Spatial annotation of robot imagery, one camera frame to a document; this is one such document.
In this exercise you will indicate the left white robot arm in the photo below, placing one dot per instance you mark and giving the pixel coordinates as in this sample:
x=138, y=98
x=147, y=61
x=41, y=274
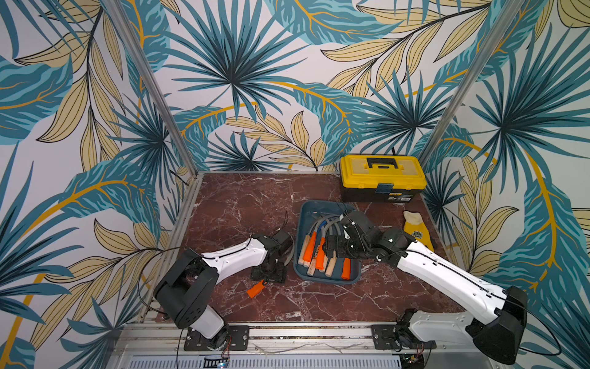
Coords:
x=185, y=290

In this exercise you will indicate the yellow work glove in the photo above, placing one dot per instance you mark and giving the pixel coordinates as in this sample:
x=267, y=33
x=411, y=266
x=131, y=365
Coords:
x=415, y=226

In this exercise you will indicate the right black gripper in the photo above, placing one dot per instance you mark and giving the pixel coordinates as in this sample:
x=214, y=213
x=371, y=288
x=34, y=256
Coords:
x=339, y=242

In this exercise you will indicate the right aluminium corner post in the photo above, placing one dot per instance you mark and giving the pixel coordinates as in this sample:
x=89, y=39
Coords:
x=497, y=31

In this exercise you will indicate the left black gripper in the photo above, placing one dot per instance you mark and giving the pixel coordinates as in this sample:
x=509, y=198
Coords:
x=280, y=277

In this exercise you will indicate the left aluminium corner post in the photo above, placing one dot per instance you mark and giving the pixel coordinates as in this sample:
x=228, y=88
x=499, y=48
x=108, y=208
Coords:
x=124, y=28

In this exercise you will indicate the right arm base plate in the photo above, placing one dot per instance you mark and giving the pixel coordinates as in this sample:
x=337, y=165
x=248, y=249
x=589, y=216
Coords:
x=397, y=338

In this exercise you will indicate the aluminium corner post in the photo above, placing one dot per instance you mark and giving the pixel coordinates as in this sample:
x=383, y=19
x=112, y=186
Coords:
x=124, y=28
x=497, y=31

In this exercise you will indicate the yellow black toolbox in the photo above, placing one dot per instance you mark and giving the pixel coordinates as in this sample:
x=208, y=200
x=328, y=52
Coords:
x=381, y=178

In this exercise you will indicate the wooden handle sickle plain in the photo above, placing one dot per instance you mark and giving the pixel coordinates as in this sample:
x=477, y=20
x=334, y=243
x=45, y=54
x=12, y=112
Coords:
x=330, y=267

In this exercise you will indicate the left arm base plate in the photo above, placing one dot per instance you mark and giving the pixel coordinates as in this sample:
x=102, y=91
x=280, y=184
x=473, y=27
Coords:
x=232, y=337

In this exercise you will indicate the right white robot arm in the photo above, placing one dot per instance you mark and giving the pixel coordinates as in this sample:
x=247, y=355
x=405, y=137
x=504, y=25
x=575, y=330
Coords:
x=494, y=318

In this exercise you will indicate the wooden sickle yellow label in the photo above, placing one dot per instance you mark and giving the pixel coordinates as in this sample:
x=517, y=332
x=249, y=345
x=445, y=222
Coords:
x=312, y=268

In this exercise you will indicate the wooden sickle grey blade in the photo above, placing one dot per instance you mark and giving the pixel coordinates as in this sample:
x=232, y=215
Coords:
x=309, y=244

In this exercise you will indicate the front aluminium rail frame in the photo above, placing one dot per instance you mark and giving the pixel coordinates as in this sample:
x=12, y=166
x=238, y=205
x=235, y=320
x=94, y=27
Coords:
x=285, y=345

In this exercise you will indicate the teal plastic tray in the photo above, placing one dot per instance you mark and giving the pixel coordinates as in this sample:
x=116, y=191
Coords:
x=311, y=211

